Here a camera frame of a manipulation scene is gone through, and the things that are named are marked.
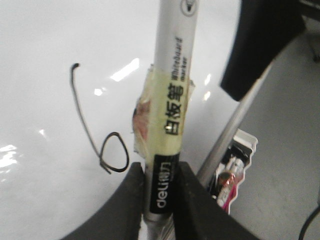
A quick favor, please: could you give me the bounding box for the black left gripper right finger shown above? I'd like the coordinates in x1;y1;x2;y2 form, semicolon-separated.
174;161;258;240

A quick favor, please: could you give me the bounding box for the box of markers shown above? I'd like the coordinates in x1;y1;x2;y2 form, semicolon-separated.
206;129;258;214

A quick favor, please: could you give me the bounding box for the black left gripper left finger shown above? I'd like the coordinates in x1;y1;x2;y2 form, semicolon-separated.
63;162;144;240

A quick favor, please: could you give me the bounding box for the aluminium whiteboard tray frame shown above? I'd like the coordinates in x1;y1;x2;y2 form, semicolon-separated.
196;60;274;188

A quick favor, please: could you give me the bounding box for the black cable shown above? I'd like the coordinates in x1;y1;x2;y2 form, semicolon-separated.
298;207;320;240

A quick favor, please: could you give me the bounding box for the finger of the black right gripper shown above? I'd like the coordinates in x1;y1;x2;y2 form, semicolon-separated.
220;0;305;102

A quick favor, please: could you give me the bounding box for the white whiteboard marker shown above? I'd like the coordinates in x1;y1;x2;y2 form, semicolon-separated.
143;0;200;240

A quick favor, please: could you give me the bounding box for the yellowish tape with red cap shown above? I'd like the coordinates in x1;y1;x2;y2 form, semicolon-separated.
132;65;195;168

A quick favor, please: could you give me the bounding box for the white whiteboard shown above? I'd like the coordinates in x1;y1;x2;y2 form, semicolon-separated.
0;0;247;240

